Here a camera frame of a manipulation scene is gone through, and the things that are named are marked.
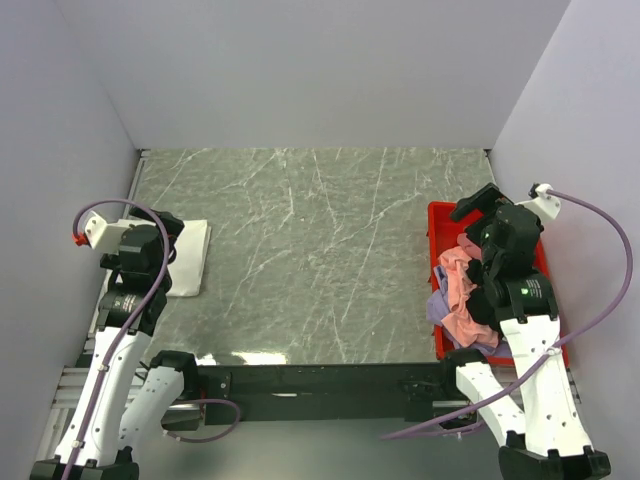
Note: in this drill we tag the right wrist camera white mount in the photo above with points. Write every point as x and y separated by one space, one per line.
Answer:
543 203

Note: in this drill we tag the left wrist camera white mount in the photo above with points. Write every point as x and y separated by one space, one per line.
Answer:
100 235

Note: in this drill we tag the red plastic bin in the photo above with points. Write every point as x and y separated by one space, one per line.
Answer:
442 234

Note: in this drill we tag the folded white t shirt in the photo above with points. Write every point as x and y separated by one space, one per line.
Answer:
187 269

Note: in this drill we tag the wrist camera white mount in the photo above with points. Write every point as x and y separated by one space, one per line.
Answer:
100 235
543 203

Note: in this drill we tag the aluminium frame rail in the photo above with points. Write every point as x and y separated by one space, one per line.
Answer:
72 382

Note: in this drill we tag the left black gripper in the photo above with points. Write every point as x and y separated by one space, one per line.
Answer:
139 213

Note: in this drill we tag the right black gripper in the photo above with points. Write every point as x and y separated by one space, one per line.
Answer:
488 197

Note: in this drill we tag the light pink t shirt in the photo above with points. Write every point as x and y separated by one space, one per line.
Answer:
459 321

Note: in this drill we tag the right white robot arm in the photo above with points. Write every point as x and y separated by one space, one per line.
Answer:
541 436

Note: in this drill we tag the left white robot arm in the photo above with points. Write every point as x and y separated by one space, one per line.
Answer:
104 439

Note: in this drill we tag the lavender t shirt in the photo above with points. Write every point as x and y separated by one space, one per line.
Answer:
437 308

